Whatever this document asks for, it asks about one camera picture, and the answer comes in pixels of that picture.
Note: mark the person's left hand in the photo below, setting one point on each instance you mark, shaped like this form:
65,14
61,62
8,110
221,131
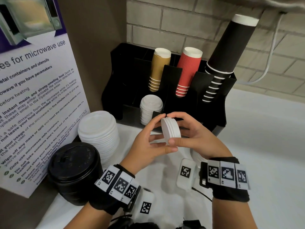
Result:
138,150

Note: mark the person's right hand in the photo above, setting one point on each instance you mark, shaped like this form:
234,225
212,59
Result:
202,140

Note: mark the black cup holder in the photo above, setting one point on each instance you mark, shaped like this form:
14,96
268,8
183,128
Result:
119,85

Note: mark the stack of black lids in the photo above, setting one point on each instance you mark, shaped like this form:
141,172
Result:
71,162

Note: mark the person's left forearm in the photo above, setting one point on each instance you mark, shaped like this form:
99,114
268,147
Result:
88,218

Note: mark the black right wrist marker band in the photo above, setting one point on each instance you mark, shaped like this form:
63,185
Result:
231,195

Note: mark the black wrist marker band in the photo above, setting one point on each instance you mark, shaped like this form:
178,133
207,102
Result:
100,200
231,195

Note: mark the black left wrist marker band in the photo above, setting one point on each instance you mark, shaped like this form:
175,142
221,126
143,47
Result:
100,200

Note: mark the stack of red paper cups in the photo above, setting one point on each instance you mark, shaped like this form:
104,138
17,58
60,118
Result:
188,69

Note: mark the black chest harness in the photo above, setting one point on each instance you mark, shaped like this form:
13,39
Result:
143,226

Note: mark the stack of gold paper cups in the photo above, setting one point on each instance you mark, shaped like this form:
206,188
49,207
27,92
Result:
158,66

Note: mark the stack of black paper cups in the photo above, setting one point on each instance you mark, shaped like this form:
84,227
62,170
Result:
231,45

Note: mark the microwave safety poster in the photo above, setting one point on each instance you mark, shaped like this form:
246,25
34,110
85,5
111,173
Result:
35,112

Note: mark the grey wall-mounted appliance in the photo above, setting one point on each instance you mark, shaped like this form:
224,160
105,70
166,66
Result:
262,3

